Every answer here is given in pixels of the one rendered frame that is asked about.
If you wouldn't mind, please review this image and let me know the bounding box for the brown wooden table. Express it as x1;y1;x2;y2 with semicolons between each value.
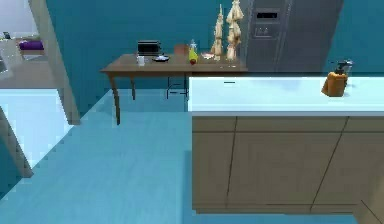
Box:
99;52;249;126

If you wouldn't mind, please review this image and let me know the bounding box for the brown bread loaf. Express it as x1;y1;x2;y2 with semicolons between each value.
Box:
173;43;190;58

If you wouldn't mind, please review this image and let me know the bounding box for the black toaster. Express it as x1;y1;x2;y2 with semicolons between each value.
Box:
136;39;163;57

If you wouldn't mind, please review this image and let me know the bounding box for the beige kitchen counter cabinet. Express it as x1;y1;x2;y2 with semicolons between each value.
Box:
187;76;384;224

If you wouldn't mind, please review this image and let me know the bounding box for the grey fridge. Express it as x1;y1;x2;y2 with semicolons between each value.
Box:
240;0;345;74

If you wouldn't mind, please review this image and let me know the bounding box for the orange knife block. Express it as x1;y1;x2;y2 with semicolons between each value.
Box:
321;59;354;98

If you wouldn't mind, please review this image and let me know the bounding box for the purple cushion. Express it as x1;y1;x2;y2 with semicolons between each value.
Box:
18;40;45;52

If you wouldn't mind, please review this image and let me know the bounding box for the black wire stool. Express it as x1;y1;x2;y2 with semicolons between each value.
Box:
165;76;190;100

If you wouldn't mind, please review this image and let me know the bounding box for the tan hanging garlic string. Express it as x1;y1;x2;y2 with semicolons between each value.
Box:
225;0;245;62
210;3;225;62

